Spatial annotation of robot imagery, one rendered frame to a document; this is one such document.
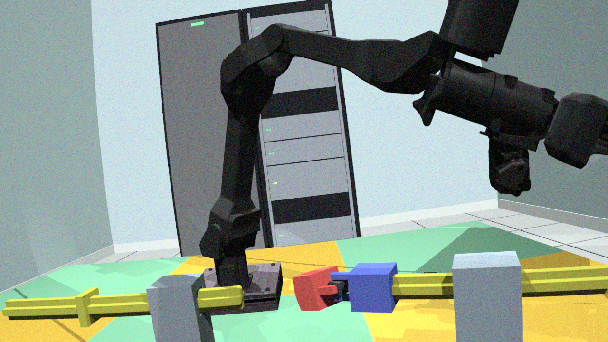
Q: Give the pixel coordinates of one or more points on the yellow bar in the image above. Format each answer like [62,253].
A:
[179,306]

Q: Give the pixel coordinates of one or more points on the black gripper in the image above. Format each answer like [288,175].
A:
[574,128]

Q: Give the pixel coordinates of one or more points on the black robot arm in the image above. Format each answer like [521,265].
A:
[476,28]

